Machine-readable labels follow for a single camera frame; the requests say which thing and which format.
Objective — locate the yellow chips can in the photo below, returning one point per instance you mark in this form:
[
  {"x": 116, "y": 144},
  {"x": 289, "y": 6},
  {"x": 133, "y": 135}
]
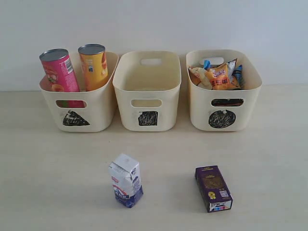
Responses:
[{"x": 94, "y": 66}]

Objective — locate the white blue milk carton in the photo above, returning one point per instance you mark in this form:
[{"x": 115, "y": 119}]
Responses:
[{"x": 126, "y": 180}]

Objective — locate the cream bin with triangle mark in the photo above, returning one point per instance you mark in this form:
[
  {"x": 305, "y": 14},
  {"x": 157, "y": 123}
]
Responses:
[{"x": 83, "y": 111}]

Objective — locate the orange black noodle packet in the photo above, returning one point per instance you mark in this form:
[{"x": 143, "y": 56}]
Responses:
[{"x": 196, "y": 72}]

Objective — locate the blue noodle packet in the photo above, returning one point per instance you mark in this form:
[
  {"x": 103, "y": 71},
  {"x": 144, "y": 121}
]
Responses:
[{"x": 224, "y": 77}]

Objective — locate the pink chips can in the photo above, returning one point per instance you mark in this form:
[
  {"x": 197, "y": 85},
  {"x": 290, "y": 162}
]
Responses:
[{"x": 59, "y": 72}]

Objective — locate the purple drink carton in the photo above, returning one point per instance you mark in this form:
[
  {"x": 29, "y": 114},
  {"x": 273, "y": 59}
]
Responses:
[{"x": 213, "y": 189}]

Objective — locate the cream bin with square mark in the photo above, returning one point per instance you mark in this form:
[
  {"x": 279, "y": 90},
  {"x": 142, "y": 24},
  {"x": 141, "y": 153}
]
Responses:
[{"x": 147, "y": 88}]

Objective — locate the cream bin with circle mark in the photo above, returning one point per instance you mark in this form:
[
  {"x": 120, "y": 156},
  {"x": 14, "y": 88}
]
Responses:
[{"x": 223, "y": 110}]

